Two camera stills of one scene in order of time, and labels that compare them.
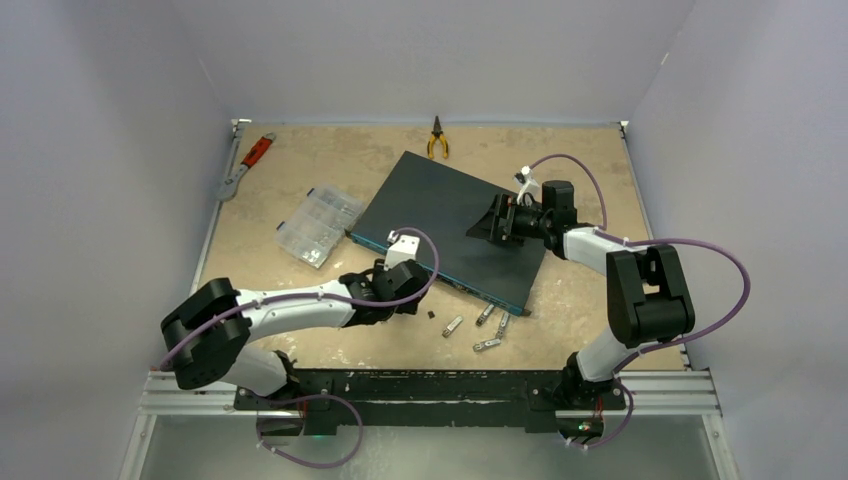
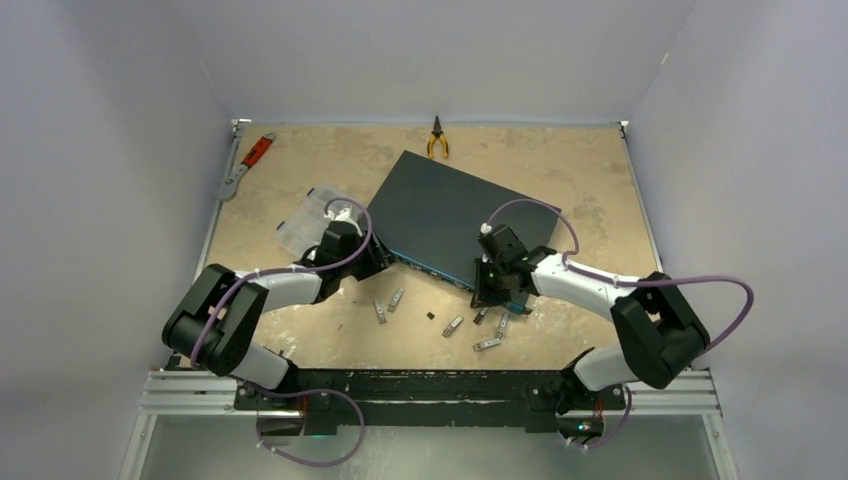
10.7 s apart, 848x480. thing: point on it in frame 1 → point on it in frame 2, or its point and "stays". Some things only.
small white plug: (452, 326) stays
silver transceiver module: (485, 313) stays
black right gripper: (489, 227) → (484, 295)
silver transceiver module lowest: (486, 344) stays
